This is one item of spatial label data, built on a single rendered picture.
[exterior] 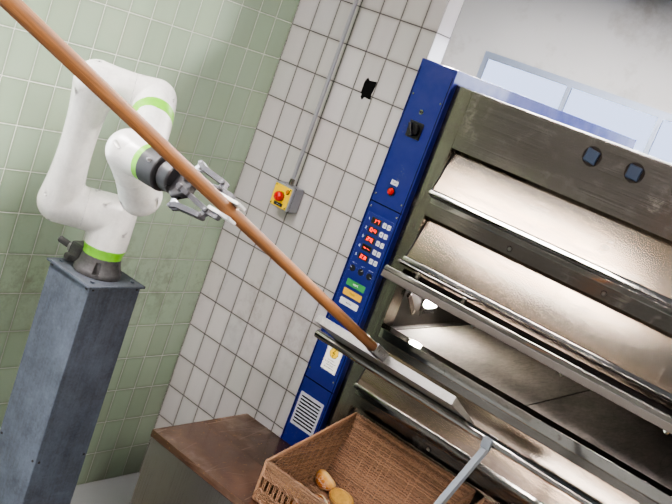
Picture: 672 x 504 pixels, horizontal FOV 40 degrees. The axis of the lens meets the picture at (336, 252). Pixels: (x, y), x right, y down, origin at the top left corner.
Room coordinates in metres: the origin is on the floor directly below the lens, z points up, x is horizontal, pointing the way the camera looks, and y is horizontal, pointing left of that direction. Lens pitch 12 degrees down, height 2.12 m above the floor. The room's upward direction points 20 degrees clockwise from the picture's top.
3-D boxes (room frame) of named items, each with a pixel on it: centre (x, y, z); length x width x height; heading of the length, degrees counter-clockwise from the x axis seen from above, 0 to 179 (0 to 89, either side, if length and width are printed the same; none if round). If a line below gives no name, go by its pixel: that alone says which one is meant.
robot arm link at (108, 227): (2.71, 0.68, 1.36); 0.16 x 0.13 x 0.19; 109
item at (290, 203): (3.64, 0.26, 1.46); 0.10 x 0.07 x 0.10; 56
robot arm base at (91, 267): (2.75, 0.71, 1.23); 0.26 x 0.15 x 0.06; 57
